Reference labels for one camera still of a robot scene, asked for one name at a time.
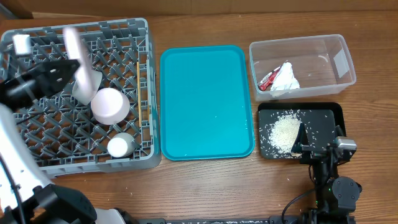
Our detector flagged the white tissue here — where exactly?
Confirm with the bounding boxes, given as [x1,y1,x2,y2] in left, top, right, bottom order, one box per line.
[271,61,300,91]

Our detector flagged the red snack wrapper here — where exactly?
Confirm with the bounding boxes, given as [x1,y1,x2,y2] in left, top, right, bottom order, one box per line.
[257,66,281,91]

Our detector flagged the grey shallow bowl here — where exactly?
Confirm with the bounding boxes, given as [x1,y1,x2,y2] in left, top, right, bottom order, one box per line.
[72,70,103,105]

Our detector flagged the large white plate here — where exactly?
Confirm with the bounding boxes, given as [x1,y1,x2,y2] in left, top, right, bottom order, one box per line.
[63,27,94,95]

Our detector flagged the white cup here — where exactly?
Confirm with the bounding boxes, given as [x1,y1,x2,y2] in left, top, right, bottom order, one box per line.
[107,133,135,158]

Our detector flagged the wooden chopstick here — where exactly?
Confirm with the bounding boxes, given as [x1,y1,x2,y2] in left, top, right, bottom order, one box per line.
[137,88,142,128]
[136,61,141,97]

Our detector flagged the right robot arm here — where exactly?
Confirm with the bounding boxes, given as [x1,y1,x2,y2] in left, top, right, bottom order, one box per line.
[279,124,362,223]

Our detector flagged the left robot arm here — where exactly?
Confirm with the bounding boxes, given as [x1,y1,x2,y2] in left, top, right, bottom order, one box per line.
[1,60,97,223]

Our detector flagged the black food waste tray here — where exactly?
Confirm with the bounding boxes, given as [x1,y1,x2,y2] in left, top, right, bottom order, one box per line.
[258,102,345,159]

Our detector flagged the clear plastic waste bin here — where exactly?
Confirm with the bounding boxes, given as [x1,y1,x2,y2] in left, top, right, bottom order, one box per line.
[249,34,357,102]

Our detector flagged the pile of rice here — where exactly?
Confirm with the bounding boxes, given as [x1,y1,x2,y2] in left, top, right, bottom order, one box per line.
[259,109,327,158]

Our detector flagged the grey plastic dish rack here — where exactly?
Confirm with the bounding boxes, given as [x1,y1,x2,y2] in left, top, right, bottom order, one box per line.
[14,18,162,178]

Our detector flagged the teal plastic tray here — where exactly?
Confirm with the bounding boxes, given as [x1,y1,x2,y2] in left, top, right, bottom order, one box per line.
[160,45,255,161]

